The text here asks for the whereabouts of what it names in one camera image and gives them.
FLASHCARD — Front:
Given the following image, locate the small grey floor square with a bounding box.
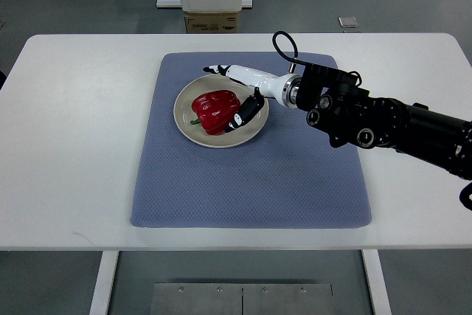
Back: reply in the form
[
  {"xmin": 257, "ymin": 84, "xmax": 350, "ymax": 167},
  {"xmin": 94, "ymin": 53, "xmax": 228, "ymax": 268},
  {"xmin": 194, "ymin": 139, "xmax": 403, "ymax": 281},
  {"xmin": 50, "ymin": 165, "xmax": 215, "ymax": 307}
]
[{"xmin": 338, "ymin": 16, "xmax": 359, "ymax": 29}]

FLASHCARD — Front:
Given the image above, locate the grey metal floor plate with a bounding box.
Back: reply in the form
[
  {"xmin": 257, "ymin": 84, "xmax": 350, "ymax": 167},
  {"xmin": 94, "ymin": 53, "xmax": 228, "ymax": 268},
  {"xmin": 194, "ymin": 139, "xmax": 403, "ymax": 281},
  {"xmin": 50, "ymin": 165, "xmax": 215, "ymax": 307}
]
[{"xmin": 150, "ymin": 283, "xmax": 335, "ymax": 314}]

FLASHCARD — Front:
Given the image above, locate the blue textured mat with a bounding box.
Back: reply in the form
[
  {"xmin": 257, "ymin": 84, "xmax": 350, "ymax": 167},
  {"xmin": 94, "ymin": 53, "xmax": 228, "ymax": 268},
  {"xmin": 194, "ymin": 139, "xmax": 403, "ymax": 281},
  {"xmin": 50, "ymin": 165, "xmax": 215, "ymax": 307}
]
[{"xmin": 131, "ymin": 52, "xmax": 371, "ymax": 229}]

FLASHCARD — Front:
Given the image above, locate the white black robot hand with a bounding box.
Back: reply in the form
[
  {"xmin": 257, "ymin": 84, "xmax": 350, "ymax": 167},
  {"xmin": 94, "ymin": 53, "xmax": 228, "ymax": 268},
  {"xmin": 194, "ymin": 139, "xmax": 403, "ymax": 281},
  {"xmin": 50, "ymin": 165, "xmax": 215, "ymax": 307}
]
[{"xmin": 204, "ymin": 64, "xmax": 301, "ymax": 133}]

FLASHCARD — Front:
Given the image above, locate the cream round plate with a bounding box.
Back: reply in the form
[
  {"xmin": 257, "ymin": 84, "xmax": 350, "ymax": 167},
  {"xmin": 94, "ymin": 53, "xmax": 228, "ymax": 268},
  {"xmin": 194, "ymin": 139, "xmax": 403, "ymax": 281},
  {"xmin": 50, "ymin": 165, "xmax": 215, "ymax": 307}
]
[{"xmin": 173, "ymin": 75, "xmax": 268, "ymax": 148}]

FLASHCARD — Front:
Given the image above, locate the right white table leg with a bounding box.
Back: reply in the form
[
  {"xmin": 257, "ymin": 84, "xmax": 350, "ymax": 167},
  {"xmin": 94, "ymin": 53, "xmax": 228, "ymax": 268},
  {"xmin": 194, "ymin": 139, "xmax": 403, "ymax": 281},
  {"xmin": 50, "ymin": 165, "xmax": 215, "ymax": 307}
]
[{"xmin": 361, "ymin": 249, "xmax": 392, "ymax": 315}]

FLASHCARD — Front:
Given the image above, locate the white table leg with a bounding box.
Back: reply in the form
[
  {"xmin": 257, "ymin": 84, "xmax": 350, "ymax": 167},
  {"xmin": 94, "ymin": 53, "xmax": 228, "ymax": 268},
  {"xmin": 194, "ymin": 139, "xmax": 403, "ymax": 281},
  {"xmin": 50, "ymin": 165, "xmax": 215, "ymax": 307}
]
[
  {"xmin": 89, "ymin": 251, "xmax": 119, "ymax": 315},
  {"xmin": 361, "ymin": 249, "xmax": 392, "ymax": 315}
]

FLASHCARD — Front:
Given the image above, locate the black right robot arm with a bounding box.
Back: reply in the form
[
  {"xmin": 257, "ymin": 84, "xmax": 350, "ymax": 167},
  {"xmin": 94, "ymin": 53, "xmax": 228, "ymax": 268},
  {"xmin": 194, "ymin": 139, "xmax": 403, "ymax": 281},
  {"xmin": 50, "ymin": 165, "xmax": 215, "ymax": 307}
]
[{"xmin": 277, "ymin": 49, "xmax": 471, "ymax": 181}]

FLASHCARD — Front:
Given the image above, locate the brown cardboard box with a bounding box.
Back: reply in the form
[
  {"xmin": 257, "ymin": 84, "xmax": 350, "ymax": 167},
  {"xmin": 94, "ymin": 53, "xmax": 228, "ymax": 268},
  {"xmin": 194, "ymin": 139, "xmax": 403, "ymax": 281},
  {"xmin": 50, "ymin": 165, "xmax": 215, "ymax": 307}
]
[{"xmin": 184, "ymin": 13, "xmax": 237, "ymax": 34}]

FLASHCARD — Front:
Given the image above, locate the left white table leg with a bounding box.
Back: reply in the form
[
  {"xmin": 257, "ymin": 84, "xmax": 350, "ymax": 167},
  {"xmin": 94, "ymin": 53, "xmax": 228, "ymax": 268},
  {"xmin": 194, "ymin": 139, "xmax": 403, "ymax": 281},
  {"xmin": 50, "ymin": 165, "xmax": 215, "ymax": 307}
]
[{"xmin": 89, "ymin": 251, "xmax": 119, "ymax": 315}]

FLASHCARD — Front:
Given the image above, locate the red bell pepper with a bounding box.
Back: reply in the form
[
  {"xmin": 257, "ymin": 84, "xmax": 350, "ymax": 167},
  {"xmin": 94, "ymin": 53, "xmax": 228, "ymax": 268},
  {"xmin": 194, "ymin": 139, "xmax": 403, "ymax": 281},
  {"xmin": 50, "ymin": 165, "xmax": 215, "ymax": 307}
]
[{"xmin": 190, "ymin": 90, "xmax": 240, "ymax": 135}]

